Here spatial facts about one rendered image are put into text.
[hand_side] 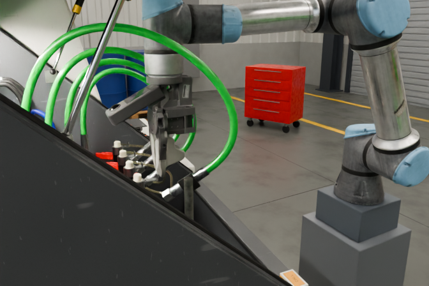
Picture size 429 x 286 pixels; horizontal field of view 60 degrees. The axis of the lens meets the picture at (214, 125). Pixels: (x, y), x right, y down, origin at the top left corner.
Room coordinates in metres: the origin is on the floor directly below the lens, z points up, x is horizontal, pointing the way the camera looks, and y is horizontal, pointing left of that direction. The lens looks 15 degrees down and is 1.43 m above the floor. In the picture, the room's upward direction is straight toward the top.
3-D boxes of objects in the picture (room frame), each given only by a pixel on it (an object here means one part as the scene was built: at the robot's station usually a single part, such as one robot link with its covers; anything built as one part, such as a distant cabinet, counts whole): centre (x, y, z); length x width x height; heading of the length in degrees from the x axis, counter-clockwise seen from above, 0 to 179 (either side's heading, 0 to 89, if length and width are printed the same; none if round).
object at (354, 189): (1.09, -0.46, 0.95); 0.15 x 0.15 x 0.10
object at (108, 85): (5.71, 1.37, 0.51); 1.20 x 0.85 x 1.02; 117
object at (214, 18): (0.79, 0.01, 1.43); 0.11 x 0.11 x 0.08; 21
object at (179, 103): (0.74, 0.09, 1.27); 0.09 x 0.08 x 0.12; 114
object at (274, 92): (5.13, -0.83, 0.43); 0.70 x 0.46 x 0.86; 54
